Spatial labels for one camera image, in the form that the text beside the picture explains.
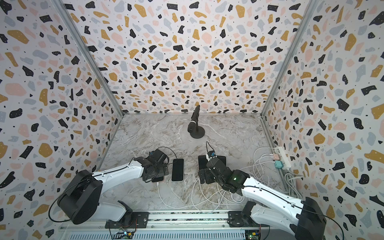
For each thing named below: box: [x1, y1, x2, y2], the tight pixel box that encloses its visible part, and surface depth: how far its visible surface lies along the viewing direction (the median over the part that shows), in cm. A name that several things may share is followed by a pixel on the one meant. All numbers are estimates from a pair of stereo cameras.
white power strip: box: [274, 146, 292, 170], surface depth 97 cm
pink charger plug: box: [272, 153, 280, 161], surface depth 99 cm
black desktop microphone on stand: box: [187, 105, 206, 139], surface depth 100 cm
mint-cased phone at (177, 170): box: [171, 158, 184, 182], surface depth 92 cm
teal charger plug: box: [274, 160, 284, 169], surface depth 96 cm
